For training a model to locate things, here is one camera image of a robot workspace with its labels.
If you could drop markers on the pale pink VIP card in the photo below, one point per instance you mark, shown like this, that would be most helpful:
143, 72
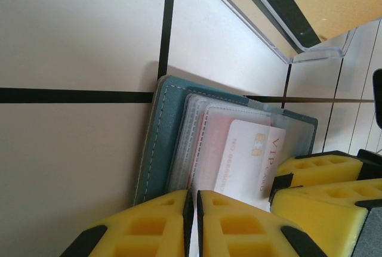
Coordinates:
244, 161

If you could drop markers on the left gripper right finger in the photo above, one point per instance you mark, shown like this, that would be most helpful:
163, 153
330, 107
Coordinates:
238, 233

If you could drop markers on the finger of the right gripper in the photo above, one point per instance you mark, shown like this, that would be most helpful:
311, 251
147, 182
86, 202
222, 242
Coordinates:
322, 212
322, 167

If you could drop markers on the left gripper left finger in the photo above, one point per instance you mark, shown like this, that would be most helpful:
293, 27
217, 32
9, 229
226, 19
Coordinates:
143, 233

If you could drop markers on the red VIP card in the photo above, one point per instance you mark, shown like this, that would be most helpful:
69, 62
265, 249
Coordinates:
209, 146

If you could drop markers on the teal card holder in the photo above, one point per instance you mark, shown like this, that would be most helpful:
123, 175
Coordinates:
161, 137

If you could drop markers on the clear acrylic card organizer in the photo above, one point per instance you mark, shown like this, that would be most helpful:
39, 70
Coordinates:
313, 55

